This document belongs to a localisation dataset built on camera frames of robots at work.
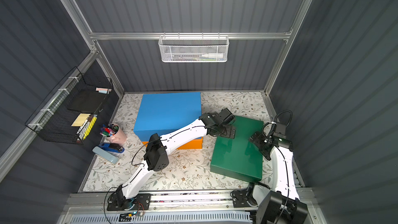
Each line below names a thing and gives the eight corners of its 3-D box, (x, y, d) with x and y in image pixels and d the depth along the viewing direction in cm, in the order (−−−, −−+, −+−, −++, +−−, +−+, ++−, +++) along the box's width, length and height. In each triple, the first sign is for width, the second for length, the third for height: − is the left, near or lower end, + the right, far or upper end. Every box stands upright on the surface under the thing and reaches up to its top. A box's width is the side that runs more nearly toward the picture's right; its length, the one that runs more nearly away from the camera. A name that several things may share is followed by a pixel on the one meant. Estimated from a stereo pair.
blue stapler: (102, 150, 93) (97, 146, 89) (105, 144, 95) (101, 140, 91) (122, 154, 91) (118, 150, 87) (125, 148, 93) (121, 144, 89)
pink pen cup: (109, 146, 94) (97, 135, 83) (114, 135, 100) (103, 123, 89) (124, 146, 94) (114, 135, 83) (128, 135, 100) (119, 123, 89)
